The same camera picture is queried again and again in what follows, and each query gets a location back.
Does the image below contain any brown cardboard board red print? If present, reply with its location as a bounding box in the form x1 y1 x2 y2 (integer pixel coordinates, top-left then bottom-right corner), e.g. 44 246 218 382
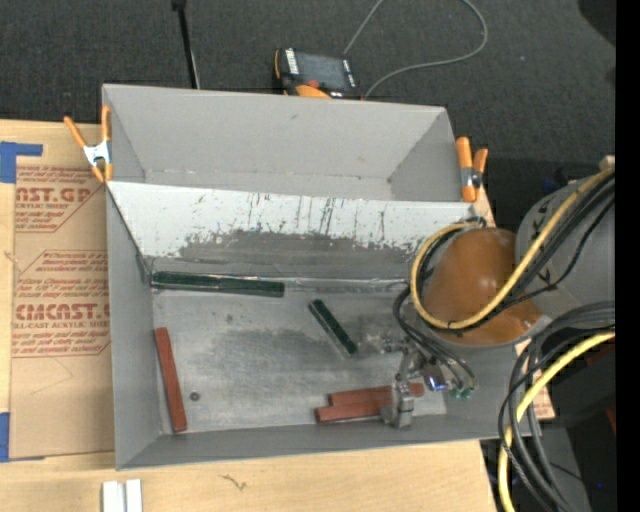
0 118 555 463

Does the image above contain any red-brown flat block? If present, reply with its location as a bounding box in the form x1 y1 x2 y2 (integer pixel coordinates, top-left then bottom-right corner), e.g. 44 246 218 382
327 382 426 408
153 327 189 434
313 400 396 425

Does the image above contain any dark green flat block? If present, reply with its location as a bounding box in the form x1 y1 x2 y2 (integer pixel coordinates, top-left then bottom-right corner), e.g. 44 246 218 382
150 271 286 299
307 298 359 357

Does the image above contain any grey metal bin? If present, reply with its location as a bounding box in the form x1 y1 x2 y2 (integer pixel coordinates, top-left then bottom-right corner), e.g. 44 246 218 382
101 83 527 472

